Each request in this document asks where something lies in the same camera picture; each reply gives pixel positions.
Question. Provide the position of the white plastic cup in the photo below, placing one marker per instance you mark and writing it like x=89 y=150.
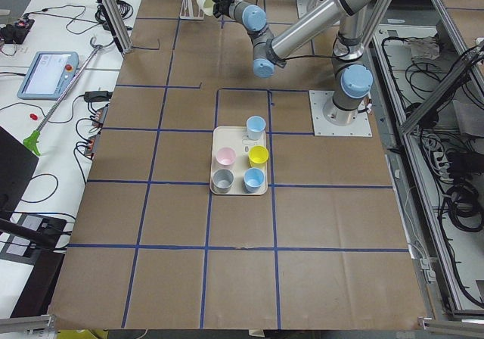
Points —
x=206 y=6

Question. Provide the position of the light blue plastic cup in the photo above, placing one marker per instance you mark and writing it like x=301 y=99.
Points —
x=255 y=127

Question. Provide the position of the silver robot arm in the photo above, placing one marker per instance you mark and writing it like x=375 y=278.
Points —
x=357 y=21

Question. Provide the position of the pink plastic cup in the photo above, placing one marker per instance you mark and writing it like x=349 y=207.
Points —
x=226 y=156

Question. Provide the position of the yellow plastic cup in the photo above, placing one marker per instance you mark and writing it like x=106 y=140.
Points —
x=258 y=156

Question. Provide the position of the grey plastic cup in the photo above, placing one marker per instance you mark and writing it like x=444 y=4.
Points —
x=222 y=181

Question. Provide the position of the black power adapter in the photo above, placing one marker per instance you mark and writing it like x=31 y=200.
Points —
x=97 y=96

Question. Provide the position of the cream serving tray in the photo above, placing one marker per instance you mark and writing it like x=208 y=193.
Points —
x=236 y=137

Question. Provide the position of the blue teach pendant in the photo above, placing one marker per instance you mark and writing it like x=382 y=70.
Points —
x=48 y=75

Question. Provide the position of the metal grabber stick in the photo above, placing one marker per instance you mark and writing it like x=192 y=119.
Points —
x=31 y=141

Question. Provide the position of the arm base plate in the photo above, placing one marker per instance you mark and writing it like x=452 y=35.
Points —
x=328 y=120
x=303 y=6

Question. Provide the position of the aluminium frame post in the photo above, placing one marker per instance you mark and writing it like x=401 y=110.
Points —
x=116 y=25

